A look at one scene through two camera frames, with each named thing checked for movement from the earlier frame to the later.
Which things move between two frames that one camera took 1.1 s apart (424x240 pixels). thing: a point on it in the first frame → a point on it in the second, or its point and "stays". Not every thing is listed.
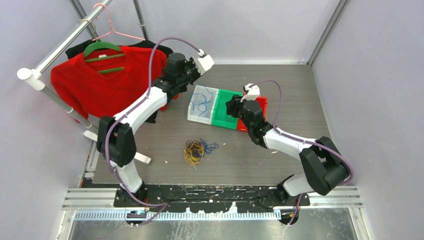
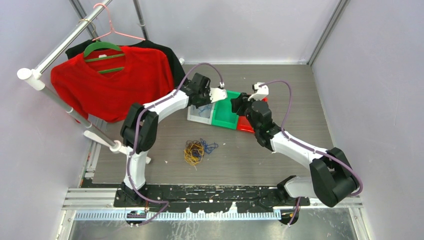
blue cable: [209, 147] stays
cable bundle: [193, 152] stays
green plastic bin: [220, 118] stays
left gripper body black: [191, 73] → [204, 98]
